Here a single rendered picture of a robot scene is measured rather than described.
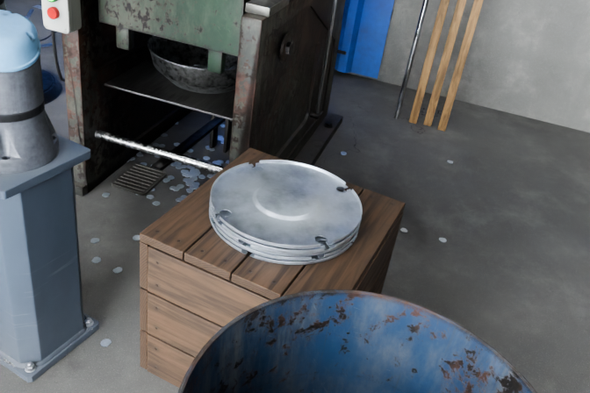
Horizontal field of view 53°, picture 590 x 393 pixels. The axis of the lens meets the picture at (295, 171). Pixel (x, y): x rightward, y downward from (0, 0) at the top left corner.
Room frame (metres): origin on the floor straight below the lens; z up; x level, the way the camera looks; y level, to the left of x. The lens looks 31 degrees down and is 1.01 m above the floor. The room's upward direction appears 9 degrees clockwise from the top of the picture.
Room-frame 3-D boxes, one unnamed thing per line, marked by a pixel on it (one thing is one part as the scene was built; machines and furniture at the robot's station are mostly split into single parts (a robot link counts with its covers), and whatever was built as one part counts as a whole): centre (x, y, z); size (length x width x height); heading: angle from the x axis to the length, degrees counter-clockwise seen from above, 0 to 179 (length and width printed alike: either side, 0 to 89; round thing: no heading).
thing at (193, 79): (1.65, 0.31, 0.36); 0.34 x 0.34 x 0.10
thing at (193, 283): (0.94, 0.01, 0.18); 0.40 x 0.38 x 0.35; 159
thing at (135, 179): (1.51, 0.34, 0.14); 0.59 x 0.10 x 0.05; 166
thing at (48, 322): (0.87, 0.49, 0.23); 0.19 x 0.19 x 0.45; 65
